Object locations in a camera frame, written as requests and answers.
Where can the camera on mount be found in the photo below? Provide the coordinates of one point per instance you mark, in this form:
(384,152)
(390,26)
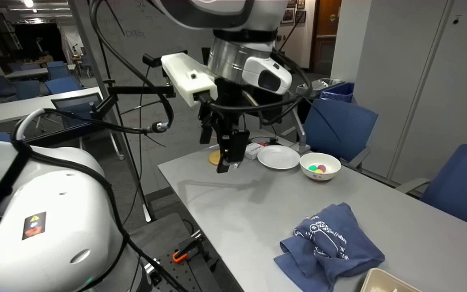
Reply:
(136,91)

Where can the grey metal stand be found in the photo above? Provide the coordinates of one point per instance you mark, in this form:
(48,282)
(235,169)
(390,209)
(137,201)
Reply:
(301,140)

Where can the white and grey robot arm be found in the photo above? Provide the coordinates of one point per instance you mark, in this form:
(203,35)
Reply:
(51,227)

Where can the wooden door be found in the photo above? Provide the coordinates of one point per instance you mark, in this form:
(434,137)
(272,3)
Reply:
(326,36)

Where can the blue printed t-shirt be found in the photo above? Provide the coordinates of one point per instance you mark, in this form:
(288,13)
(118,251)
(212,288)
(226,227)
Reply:
(330,247)

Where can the long white table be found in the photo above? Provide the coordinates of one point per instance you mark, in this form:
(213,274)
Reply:
(14,107)

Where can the green ball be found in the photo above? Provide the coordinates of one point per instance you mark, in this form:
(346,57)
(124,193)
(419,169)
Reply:
(312,167)

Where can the row of picture frames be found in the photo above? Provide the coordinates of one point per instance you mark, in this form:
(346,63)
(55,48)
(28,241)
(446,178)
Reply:
(294,12)

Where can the orange and black clamp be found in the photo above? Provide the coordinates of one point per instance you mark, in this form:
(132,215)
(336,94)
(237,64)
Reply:
(185,251)

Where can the grey bin with liner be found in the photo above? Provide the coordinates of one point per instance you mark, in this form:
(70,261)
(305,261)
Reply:
(318,86)

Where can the small white table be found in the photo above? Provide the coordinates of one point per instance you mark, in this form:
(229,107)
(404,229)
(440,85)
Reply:
(26,73)

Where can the white plate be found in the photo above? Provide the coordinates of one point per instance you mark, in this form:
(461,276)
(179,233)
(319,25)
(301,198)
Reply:
(279,157)

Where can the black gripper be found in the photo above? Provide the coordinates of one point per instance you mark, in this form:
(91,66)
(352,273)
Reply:
(233,101)

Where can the blue recycling bin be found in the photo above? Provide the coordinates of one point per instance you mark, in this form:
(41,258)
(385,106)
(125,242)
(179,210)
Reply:
(339,92)

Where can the blue chair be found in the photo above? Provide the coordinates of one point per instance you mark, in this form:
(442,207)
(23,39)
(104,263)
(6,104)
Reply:
(460,186)
(339,125)

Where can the small white box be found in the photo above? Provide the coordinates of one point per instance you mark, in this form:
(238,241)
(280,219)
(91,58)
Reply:
(253,151)

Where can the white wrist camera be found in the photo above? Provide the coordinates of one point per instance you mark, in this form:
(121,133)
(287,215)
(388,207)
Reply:
(187,79)

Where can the white patterned bowl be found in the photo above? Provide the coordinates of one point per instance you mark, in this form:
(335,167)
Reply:
(321,175)

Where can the round wooden coaster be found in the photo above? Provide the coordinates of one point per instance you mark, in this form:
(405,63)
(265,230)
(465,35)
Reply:
(214,158)

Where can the pink ball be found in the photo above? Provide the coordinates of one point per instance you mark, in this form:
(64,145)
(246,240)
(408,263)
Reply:
(322,167)

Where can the beige tray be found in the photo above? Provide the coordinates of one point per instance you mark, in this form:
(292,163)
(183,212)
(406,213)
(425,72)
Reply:
(383,284)

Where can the group of blue chairs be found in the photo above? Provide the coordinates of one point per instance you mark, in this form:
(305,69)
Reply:
(55,83)

